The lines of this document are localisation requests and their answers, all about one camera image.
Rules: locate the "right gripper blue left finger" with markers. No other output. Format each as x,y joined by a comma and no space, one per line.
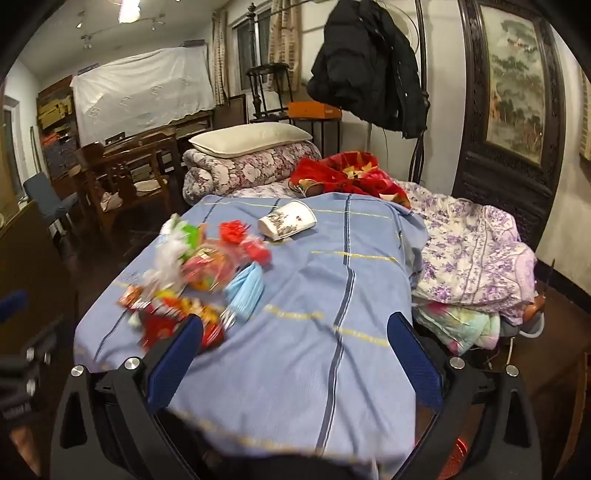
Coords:
168,361

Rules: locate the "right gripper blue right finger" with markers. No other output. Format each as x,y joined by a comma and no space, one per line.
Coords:
418,366

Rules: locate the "red snack wrapper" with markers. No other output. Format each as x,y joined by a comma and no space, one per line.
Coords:
158,314

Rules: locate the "blue face mask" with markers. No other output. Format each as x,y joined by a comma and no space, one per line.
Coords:
242,294

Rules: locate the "white plastic bag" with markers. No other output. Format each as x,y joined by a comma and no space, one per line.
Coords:
176,243

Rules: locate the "clear bag with red wrapper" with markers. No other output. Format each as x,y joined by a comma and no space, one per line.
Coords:
213,264

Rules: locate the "pastel green pink quilt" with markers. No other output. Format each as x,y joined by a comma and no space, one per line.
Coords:
460,329

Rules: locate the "blue checked bed sheet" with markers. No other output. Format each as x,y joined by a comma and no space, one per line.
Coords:
312,371

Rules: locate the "light blue wash basin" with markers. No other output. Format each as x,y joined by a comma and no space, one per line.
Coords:
533,331

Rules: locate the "purple floral quilt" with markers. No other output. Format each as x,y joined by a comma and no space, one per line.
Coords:
474,257

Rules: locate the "copper brown pan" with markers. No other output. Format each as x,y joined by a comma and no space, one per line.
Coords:
535,310

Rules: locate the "blue grey chair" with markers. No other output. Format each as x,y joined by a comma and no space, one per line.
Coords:
52,208

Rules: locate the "wooden chair by table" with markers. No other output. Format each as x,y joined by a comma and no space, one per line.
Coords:
109,184

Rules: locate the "red patterned blanket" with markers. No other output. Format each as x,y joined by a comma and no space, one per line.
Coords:
354,172

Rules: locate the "maroon floral folded quilt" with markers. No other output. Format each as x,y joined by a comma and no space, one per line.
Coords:
209,175

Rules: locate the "cream pillow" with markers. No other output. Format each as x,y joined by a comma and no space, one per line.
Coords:
244,139

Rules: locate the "dark framed landscape painting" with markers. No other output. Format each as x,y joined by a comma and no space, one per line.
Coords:
513,139

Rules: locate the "white cloth cover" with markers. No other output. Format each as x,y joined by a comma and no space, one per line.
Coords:
141,92

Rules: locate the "orange box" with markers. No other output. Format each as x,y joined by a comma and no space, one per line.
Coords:
313,110

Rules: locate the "black metal stool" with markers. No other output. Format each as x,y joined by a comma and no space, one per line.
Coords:
265,79

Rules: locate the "black hanging jacket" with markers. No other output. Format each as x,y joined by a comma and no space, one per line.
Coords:
366,66

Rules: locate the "beige striped curtain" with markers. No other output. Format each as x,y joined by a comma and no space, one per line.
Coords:
285,38

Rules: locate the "ceiling light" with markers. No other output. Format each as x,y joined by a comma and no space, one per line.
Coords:
129,11

